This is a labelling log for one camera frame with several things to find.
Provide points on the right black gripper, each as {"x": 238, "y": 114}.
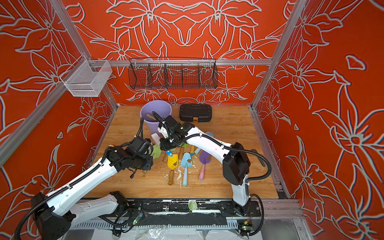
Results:
{"x": 167, "y": 144}

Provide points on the black hex key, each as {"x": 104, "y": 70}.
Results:
{"x": 260, "y": 160}

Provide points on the black wire wall basket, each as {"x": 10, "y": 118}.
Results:
{"x": 173, "y": 74}

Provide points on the light blue trowel front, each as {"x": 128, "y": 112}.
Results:
{"x": 186, "y": 163}

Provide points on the light blue trowel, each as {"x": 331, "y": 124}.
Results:
{"x": 186, "y": 163}
{"x": 197, "y": 150}

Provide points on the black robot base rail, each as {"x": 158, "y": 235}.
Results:
{"x": 175, "y": 212}

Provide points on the white wire mesh basket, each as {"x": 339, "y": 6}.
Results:
{"x": 84, "y": 79}

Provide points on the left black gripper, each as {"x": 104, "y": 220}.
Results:
{"x": 149, "y": 166}

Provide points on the purple plastic bucket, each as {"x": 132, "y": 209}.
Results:
{"x": 162, "y": 108}

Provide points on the yellow square spade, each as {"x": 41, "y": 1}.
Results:
{"x": 172, "y": 163}

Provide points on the black plastic tool case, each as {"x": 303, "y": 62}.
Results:
{"x": 195, "y": 113}

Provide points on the green trowel wooden handle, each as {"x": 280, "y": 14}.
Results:
{"x": 181, "y": 153}

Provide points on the light blue trowel back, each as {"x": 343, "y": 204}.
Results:
{"x": 197, "y": 150}

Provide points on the green square spade front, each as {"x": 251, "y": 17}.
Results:
{"x": 156, "y": 152}

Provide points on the green round sticker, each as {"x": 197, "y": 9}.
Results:
{"x": 192, "y": 205}

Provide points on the purple trowel pink handle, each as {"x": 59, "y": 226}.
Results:
{"x": 205, "y": 159}

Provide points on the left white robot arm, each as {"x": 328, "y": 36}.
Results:
{"x": 56, "y": 213}

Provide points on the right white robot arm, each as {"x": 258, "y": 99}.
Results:
{"x": 234, "y": 158}

